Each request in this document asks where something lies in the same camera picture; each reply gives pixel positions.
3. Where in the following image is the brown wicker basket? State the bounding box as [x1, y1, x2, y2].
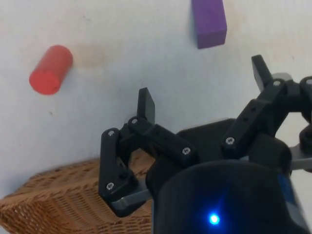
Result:
[0, 148, 156, 234]

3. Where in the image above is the red cylinder block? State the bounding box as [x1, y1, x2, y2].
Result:
[28, 45, 74, 96]

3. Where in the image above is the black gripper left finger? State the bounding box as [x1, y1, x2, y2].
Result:
[98, 87, 199, 217]

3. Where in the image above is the purple triangular block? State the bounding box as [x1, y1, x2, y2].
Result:
[191, 0, 228, 50]

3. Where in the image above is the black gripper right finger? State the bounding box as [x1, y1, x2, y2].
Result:
[220, 55, 312, 160]

